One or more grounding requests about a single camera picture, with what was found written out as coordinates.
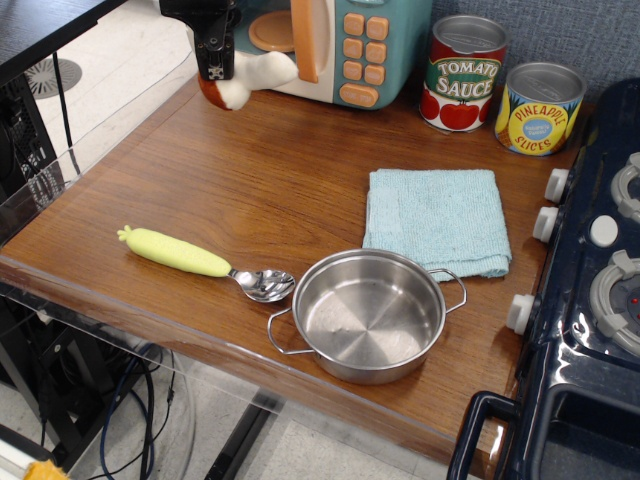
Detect blue floor cable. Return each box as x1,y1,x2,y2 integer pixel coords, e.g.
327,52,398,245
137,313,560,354
98,355,156,480

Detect toy microwave teal cream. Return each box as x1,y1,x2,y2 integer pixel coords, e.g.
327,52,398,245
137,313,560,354
234,1,432,110

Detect tomato sauce can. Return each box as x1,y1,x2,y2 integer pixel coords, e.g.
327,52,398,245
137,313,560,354
420,15,509,132

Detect clear acrylic table guard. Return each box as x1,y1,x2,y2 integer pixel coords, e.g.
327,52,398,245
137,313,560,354
0,47,286,416

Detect plush brown white mushroom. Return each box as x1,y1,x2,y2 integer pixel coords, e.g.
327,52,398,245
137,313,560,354
197,51,299,111

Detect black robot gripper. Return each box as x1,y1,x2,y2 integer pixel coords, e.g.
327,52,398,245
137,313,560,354
159,0,241,81

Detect pineapple slices can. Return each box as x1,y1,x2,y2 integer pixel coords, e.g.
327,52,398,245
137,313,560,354
494,62,587,157

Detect stainless steel pot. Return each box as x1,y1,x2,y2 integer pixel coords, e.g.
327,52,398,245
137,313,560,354
286,248,462,385

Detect yellow plush toy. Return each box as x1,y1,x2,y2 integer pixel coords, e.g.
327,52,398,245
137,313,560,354
22,460,69,480

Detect dark blue toy stove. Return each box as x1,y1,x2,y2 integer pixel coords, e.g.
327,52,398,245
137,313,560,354
448,79,639,479

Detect spoon with green handle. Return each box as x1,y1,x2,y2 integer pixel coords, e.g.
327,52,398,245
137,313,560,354
117,225,296,303

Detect black desk at left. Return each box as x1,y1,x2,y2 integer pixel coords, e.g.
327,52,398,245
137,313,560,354
1,1,122,201

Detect light blue folded towel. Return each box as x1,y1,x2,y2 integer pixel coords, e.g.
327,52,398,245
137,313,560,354
363,169,512,278

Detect black floor cable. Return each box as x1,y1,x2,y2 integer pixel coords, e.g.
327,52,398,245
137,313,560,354
88,349,177,480

